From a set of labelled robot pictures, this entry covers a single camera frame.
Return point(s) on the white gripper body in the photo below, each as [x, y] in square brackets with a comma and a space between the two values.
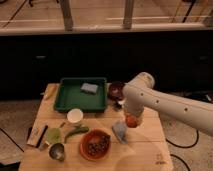
[133, 108]

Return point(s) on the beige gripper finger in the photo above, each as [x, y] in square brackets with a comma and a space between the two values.
[140, 119]

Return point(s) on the red apple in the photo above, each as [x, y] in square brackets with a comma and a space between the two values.
[131, 121]

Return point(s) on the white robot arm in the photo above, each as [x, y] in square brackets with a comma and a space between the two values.
[139, 93]

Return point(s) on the white paper cup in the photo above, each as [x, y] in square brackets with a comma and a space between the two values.
[75, 116]

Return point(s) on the small metal cup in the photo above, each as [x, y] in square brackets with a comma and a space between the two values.
[57, 152]

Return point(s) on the light blue cloth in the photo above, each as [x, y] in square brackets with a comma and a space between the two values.
[119, 130]

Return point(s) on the dark red bowl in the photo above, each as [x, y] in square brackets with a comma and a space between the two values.
[115, 90]

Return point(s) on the blue sponge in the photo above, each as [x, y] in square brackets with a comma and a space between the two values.
[89, 88]

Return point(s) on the orange bowl with nuts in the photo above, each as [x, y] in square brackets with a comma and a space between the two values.
[95, 145]

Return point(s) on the green cucumber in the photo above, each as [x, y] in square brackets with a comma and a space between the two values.
[76, 131]

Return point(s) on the green plastic tray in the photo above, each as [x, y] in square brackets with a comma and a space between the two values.
[70, 95]

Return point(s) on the yellow banana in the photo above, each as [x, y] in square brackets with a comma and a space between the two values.
[49, 92]

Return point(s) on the wooden block with black strip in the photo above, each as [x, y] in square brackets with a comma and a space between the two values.
[36, 135]

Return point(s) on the white handled brush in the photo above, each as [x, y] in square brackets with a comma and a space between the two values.
[120, 104]

